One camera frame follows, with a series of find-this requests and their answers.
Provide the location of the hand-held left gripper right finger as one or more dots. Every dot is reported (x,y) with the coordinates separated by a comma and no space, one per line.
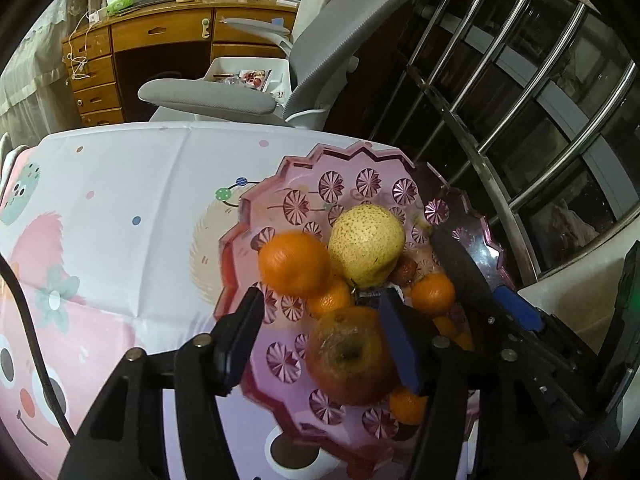
(400,345)

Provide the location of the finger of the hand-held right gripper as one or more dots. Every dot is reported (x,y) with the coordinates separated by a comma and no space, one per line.
(517,307)
(462,275)

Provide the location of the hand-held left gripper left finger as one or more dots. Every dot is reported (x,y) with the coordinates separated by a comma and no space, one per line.
(235,360)

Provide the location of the pink plastic bowl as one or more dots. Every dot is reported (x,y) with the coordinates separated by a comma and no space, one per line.
(280,365)

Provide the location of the red apple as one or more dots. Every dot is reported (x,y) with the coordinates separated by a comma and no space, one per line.
(345,360)

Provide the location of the red lychee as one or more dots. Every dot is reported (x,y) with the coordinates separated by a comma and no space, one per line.
(404,271)

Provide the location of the large orange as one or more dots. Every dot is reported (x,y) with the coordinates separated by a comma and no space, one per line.
(292,265)

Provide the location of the yellow pear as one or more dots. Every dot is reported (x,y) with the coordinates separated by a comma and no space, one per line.
(365,245)

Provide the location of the metal window grille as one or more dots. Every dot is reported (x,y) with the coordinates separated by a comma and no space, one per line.
(500,180)

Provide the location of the pink cartoon printed tablecloth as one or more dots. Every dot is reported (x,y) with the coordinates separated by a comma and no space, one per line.
(125,185)

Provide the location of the grey office chair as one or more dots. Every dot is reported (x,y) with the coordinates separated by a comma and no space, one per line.
(350,25)

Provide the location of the white storage bin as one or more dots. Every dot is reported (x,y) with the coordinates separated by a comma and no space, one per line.
(220,67)

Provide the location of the wooden desk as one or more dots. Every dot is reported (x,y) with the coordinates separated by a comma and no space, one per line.
(165,30)

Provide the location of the white lace cloth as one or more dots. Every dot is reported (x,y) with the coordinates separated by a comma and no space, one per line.
(30,75)

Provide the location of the green tissue box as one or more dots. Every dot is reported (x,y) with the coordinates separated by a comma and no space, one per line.
(118,2)

